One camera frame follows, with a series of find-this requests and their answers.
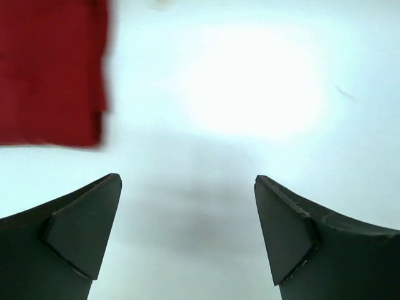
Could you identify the red t shirt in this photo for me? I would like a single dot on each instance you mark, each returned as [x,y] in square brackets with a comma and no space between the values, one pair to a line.
[52,80]

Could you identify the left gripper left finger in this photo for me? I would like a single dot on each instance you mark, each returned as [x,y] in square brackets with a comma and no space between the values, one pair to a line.
[54,251]

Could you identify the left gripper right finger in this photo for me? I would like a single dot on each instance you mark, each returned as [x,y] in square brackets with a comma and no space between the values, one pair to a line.
[316,253]

